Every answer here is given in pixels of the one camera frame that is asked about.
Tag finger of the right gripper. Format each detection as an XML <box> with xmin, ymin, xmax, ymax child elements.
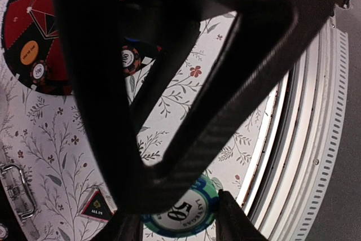
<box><xmin>53</xmin><ymin>0</ymin><xmax>336</xmax><ymax>214</ymax></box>

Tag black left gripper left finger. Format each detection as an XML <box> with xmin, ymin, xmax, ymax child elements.
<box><xmin>93</xmin><ymin>212</ymin><xmax>143</xmax><ymax>241</ymax></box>

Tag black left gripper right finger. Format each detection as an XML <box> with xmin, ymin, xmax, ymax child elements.
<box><xmin>215</xmin><ymin>190</ymin><xmax>267</xmax><ymax>241</ymax></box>

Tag green poker chip stack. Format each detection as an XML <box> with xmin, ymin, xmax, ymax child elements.
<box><xmin>141</xmin><ymin>175</ymin><xmax>219</xmax><ymax>238</ymax></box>

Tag red chips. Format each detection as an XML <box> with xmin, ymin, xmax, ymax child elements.
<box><xmin>121</xmin><ymin>46</ymin><xmax>141</xmax><ymax>76</ymax></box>

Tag orange big blind button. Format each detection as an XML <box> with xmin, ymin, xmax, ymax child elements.
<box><xmin>20</xmin><ymin>41</ymin><xmax>39</xmax><ymax>65</ymax></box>

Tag red chip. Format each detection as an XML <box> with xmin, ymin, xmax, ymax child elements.
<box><xmin>30</xmin><ymin>60</ymin><xmax>48</xmax><ymax>84</ymax></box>

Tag blue small blind button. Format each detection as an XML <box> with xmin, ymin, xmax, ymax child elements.
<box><xmin>124</xmin><ymin>37</ymin><xmax>140</xmax><ymax>42</ymax></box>

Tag triangular all in marker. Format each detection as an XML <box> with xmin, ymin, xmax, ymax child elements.
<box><xmin>80</xmin><ymin>189</ymin><xmax>113</xmax><ymax>222</ymax></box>

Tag round red black poker mat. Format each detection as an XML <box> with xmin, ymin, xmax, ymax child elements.
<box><xmin>1</xmin><ymin>0</ymin><xmax>161</xmax><ymax>97</ymax></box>

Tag floral tablecloth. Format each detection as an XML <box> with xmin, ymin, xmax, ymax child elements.
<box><xmin>1</xmin><ymin>0</ymin><xmax>288</xmax><ymax>240</ymax></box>

